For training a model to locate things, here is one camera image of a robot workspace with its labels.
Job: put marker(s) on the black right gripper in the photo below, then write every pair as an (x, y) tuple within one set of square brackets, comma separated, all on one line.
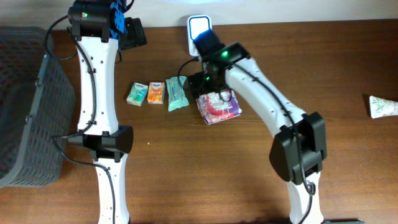
[(196, 84)]

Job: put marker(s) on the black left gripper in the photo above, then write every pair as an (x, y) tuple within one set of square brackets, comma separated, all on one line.
[(136, 34)]

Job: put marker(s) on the teal toilet tissue pack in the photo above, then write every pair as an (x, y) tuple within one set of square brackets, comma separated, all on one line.
[(177, 98)]

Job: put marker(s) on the red purple tissue pack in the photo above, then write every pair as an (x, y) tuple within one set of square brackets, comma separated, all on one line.
[(215, 107)]

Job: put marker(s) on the orange Kleenex tissue pack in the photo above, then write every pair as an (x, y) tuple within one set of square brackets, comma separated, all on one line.
[(156, 92)]

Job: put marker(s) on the green Kleenex tissue pack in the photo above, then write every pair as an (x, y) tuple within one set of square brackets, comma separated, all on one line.
[(137, 94)]

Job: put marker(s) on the white leaf-pattern tissue pack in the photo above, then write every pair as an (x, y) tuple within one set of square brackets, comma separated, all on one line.
[(380, 107)]

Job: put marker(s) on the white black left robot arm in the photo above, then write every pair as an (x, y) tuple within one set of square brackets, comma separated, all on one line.
[(100, 31)]

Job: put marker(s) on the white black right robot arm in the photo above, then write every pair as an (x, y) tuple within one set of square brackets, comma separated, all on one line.
[(299, 139)]

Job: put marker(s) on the white black barcode scanner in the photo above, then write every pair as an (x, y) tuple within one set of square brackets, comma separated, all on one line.
[(196, 25)]

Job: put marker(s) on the dark grey plastic basket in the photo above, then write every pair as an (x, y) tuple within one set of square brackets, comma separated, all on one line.
[(37, 102)]

